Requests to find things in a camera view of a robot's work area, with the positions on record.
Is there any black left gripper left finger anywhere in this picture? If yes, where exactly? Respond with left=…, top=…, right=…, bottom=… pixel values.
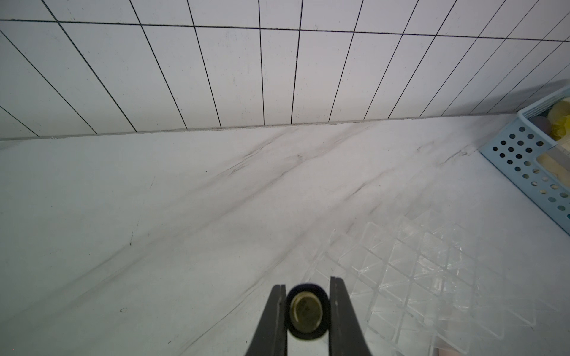
left=245, top=285, right=287, bottom=356

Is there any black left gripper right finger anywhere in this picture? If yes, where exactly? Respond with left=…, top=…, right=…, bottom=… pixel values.
left=329, top=277, right=371, bottom=356

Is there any black gold-band lipstick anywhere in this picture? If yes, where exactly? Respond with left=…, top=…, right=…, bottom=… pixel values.
left=285, top=283, right=331, bottom=341

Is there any clear acrylic lipstick organizer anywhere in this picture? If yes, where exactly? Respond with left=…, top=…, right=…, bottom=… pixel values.
left=304, top=210, right=569, bottom=355

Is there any light blue perforated basket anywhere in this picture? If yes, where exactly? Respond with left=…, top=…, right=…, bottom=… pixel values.
left=480, top=86, right=569, bottom=232

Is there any yellow toy cabbage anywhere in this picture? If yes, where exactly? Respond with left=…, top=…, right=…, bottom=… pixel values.
left=547, top=97, right=569, bottom=151

